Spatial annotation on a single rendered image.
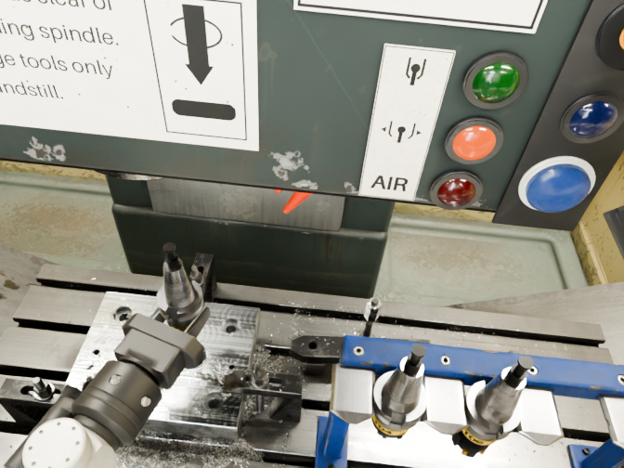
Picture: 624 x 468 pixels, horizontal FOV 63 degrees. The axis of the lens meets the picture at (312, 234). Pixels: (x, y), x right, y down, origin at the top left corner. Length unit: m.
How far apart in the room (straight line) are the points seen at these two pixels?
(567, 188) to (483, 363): 0.44
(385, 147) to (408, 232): 1.46
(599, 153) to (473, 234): 1.49
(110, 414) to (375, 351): 0.33
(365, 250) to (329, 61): 1.08
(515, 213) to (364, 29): 0.13
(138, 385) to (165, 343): 0.07
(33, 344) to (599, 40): 1.05
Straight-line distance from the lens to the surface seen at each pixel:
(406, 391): 0.60
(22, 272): 1.57
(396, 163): 0.27
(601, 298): 1.46
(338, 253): 1.31
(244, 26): 0.24
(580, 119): 0.26
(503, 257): 1.75
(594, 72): 0.26
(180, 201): 1.24
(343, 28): 0.23
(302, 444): 0.95
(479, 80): 0.24
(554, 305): 1.45
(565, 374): 0.73
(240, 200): 1.20
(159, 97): 0.26
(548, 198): 0.28
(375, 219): 1.25
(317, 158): 0.27
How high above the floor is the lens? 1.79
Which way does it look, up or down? 47 degrees down
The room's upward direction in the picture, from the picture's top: 5 degrees clockwise
